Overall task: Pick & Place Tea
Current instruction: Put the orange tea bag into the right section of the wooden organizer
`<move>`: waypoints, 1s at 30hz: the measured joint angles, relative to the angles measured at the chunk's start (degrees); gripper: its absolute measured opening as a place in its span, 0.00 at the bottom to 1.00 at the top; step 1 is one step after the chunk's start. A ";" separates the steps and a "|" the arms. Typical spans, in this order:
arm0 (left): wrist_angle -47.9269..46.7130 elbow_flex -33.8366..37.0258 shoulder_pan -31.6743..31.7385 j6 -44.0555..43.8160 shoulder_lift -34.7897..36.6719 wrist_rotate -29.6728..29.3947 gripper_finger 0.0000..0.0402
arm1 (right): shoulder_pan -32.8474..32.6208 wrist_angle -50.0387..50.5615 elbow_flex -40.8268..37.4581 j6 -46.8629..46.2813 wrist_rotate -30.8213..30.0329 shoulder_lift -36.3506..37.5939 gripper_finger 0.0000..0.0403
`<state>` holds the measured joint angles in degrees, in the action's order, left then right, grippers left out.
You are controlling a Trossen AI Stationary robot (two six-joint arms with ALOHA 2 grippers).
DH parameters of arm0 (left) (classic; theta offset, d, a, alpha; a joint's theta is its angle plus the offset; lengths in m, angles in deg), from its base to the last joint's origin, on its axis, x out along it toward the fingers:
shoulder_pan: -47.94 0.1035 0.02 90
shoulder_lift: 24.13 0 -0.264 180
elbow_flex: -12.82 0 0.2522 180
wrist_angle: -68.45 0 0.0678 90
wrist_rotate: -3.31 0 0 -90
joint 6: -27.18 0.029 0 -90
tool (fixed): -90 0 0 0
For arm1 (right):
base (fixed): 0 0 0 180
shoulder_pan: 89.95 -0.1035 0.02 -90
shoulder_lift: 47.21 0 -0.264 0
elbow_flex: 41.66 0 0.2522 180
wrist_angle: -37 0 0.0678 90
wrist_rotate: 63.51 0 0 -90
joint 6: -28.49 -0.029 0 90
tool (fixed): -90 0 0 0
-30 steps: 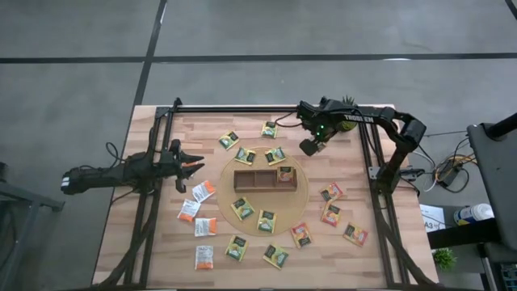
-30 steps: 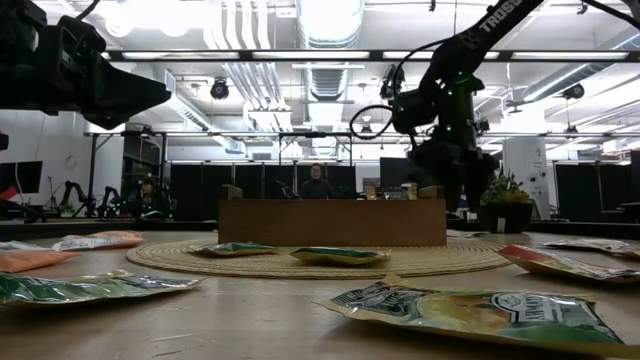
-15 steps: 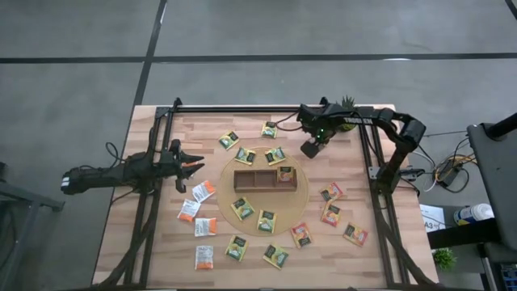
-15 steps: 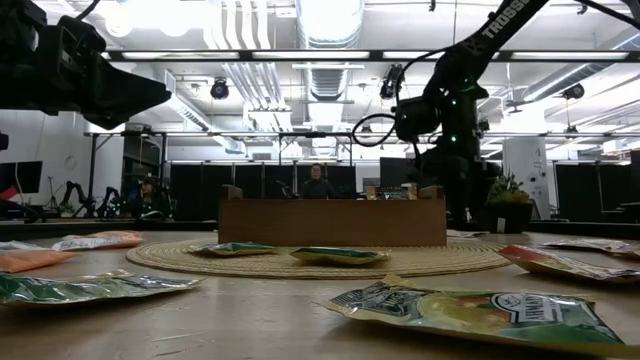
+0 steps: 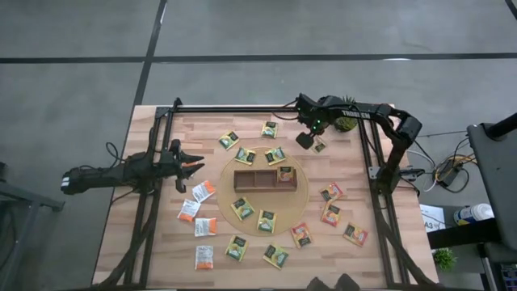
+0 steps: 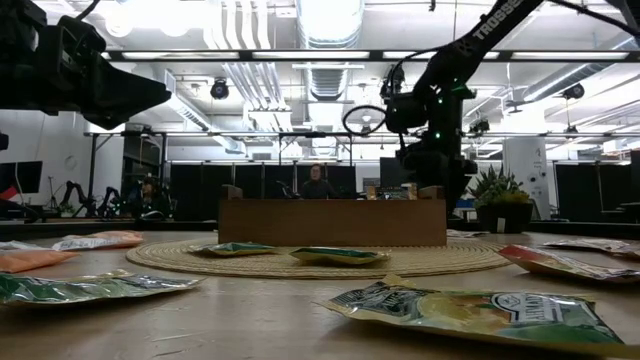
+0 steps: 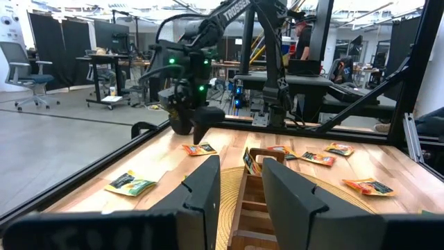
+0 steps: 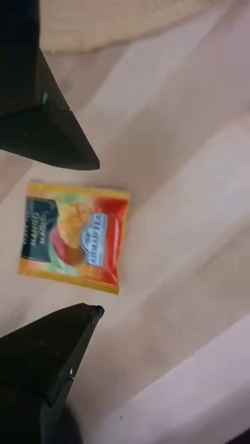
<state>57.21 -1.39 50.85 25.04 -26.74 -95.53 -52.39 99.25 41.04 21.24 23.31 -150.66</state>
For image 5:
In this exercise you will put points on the small green artificial plant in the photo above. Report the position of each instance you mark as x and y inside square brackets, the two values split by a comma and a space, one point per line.
[444, 258]

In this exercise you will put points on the colourful keyboard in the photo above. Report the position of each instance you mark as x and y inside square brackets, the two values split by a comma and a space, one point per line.
[509, 277]

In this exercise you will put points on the grey metal stand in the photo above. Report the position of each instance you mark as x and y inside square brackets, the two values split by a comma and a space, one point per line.
[32, 198]

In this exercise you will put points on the black power adapter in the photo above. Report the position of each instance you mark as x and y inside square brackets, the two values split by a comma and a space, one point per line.
[448, 174]

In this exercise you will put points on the potted succulent plant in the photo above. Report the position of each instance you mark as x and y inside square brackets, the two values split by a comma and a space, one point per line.
[345, 123]

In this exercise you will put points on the dark grey desk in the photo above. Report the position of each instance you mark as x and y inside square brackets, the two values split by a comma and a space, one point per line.
[498, 182]

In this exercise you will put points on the black shelf bar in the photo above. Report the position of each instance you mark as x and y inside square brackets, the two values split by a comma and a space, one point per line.
[460, 234]

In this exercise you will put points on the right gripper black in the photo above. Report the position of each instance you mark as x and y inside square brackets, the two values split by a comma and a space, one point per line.
[315, 113]

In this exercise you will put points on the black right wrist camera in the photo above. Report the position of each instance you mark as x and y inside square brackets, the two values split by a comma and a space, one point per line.
[305, 140]

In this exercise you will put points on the wooden three-compartment tea box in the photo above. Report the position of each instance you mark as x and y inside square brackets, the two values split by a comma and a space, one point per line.
[258, 180]

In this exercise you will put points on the white wipes canister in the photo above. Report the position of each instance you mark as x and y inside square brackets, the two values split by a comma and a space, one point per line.
[472, 214]

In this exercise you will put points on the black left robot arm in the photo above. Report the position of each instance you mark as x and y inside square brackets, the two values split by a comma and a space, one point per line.
[101, 175]

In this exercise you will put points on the black desk pole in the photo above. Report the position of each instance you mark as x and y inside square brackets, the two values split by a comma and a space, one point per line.
[501, 126]

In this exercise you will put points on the orange red tea packet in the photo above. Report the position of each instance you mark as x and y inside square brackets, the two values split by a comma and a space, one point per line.
[330, 214]
[331, 191]
[355, 234]
[320, 147]
[301, 235]
[285, 174]

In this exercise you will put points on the black table clamp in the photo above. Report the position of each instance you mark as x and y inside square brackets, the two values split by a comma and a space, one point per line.
[410, 173]

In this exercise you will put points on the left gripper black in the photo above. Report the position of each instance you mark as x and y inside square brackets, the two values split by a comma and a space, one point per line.
[170, 163]

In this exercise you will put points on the silver arm base bracket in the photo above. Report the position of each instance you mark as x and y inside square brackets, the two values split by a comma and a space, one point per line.
[373, 173]

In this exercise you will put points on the black frame hook bracket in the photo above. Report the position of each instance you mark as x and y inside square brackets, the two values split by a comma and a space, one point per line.
[176, 102]

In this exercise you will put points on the white paper sheet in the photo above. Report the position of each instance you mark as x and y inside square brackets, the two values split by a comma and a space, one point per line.
[432, 218]

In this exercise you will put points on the round woven placemat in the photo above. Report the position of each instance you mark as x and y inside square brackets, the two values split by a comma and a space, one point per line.
[282, 211]

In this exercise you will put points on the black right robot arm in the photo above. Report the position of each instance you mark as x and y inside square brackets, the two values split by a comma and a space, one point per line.
[363, 114]

